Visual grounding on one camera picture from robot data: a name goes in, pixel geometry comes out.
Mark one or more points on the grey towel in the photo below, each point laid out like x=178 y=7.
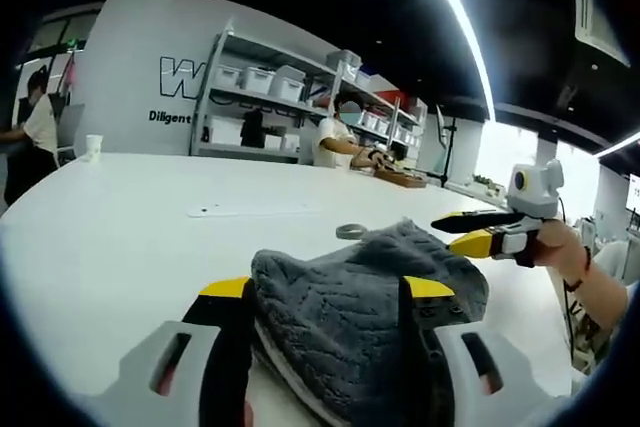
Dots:
x=340 y=307

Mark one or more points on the white flat box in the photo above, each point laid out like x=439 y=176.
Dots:
x=225 y=131

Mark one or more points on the person's right hand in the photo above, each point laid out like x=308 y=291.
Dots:
x=560 y=247

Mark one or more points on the person's left hand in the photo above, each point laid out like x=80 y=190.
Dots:
x=275 y=407

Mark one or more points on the small green plants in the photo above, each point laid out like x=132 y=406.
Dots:
x=487 y=182

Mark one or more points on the black tripod stand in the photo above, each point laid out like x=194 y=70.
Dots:
x=448 y=157

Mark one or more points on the brown wooden tray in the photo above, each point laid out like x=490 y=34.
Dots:
x=400 y=179

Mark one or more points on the white clock display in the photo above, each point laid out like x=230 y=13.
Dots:
x=635 y=192

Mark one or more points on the short ceiling light strip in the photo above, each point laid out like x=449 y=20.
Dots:
x=620 y=146

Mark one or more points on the ceiling air conditioner vent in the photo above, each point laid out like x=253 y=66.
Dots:
x=597 y=17

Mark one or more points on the long ceiling light strip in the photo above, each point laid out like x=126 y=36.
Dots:
x=465 y=22

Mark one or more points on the grey metal shelf rack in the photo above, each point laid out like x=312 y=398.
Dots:
x=240 y=152

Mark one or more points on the black bag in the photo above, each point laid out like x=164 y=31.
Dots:
x=251 y=129

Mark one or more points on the white paper cup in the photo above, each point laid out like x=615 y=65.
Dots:
x=94 y=149

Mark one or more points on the white shelf with storage boxes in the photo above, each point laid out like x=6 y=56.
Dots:
x=257 y=78

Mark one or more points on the pink hanging cloth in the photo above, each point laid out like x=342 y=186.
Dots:
x=71 y=74

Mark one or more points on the green exit sign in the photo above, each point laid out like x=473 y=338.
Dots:
x=72 y=42

